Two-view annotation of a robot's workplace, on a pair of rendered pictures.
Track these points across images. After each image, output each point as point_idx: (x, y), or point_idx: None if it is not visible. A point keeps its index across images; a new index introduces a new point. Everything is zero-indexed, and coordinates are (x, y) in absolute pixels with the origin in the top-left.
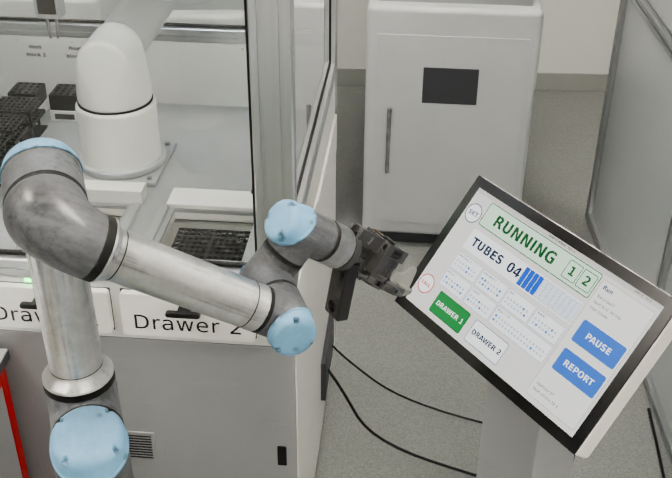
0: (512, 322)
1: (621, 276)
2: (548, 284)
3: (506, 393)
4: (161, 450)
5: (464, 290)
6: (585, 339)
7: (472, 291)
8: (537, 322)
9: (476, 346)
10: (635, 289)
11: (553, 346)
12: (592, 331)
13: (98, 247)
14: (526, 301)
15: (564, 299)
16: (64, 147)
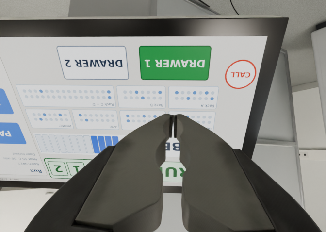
0: (85, 102)
1: (38, 182)
2: (86, 151)
3: (9, 24)
4: None
5: (173, 98)
6: (7, 130)
7: (161, 103)
8: (61, 117)
9: (100, 49)
10: (19, 180)
11: (23, 107)
12: (10, 139)
13: None
14: (90, 127)
15: (59, 148)
16: None
